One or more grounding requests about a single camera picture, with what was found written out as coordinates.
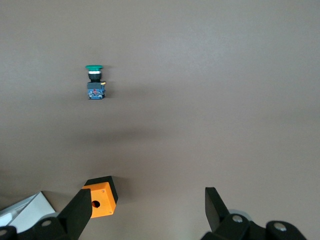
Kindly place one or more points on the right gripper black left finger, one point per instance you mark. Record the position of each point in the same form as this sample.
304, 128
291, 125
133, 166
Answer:
72, 220

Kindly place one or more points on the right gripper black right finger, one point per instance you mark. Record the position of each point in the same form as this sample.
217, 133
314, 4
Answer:
217, 215

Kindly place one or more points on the green push button switch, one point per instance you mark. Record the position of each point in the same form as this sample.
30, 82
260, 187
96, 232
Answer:
94, 86

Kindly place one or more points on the white drawer cabinet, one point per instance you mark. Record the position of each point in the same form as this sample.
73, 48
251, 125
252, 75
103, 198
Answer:
30, 212

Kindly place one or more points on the brown table cover sheet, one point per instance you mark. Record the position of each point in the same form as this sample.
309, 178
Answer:
200, 100

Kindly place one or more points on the orange button enclosure box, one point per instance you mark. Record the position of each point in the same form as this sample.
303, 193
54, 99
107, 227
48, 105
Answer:
105, 200

